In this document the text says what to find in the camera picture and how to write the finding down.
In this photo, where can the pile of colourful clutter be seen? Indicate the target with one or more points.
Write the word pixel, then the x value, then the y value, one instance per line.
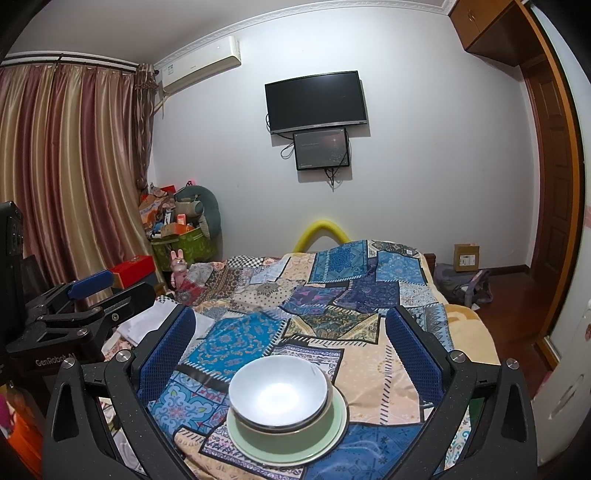
pixel 161 212

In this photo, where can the cardboard box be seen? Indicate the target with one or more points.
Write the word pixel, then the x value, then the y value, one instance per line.
pixel 466 257

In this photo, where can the light green plate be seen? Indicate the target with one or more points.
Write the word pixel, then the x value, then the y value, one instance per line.
pixel 295 458

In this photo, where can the white folded cloth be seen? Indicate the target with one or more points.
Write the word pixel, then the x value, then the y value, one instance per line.
pixel 138 330

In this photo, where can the wooden overhead cabinet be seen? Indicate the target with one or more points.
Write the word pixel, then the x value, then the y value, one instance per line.
pixel 489 27

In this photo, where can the red box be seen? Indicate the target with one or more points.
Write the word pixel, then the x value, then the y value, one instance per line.
pixel 134 270

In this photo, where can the grey backpack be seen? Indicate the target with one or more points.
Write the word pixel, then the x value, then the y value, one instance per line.
pixel 457 281

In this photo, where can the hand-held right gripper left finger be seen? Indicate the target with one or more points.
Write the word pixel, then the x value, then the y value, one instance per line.
pixel 168 355

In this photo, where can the black wall television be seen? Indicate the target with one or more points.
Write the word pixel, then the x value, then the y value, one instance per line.
pixel 316 101

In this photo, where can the yellow foam tube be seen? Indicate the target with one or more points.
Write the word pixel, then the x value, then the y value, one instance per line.
pixel 323 225

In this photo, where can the small black wall monitor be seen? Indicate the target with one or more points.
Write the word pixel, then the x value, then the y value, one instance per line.
pixel 321 150

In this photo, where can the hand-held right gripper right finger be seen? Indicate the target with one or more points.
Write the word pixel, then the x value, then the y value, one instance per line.
pixel 413 355

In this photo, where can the white bowl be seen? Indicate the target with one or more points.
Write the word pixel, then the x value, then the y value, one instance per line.
pixel 277 392

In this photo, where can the brown wooden door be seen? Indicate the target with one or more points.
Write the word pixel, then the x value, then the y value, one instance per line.
pixel 554 184

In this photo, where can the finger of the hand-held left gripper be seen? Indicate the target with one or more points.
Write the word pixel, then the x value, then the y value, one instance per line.
pixel 134 300
pixel 90 284

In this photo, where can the green bowl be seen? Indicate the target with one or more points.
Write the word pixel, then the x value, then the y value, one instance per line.
pixel 238 431

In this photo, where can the striped brown curtain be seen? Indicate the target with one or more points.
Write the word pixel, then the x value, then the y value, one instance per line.
pixel 69 161

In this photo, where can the green storage box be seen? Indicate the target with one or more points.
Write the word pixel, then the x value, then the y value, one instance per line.
pixel 184 249

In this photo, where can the patchwork blanket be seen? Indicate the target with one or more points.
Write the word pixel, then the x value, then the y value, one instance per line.
pixel 369 369

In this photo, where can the white curtain rail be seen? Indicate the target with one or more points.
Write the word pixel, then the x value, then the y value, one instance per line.
pixel 69 59

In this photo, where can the pink rabbit toy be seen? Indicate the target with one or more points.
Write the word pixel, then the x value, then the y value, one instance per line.
pixel 179 270

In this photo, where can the white air conditioner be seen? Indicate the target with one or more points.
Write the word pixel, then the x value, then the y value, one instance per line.
pixel 198 64

